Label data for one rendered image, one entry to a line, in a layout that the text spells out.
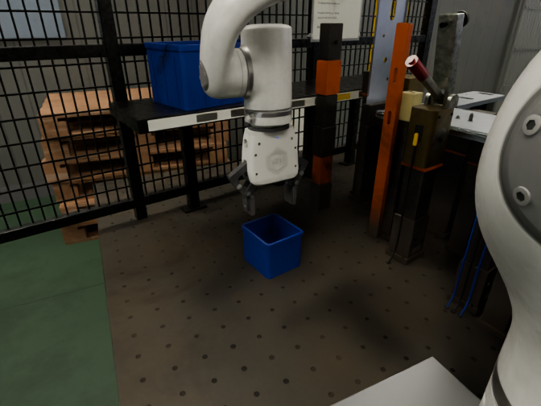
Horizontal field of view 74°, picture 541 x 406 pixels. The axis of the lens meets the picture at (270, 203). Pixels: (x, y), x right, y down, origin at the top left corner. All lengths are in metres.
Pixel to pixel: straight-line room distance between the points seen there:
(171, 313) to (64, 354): 1.08
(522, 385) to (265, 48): 0.52
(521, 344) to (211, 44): 0.49
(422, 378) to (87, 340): 1.48
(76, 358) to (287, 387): 1.25
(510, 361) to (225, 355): 0.47
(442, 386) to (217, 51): 0.53
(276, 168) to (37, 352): 1.43
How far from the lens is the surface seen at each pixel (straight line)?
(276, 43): 0.61
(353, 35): 1.40
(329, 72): 0.97
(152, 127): 0.78
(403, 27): 0.85
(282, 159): 0.66
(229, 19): 0.55
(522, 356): 0.27
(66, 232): 2.48
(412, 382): 0.54
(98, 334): 1.81
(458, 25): 0.79
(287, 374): 0.64
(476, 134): 0.84
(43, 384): 1.72
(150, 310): 0.77
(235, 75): 0.59
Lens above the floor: 1.20
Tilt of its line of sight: 26 degrees down
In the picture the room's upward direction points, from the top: straight up
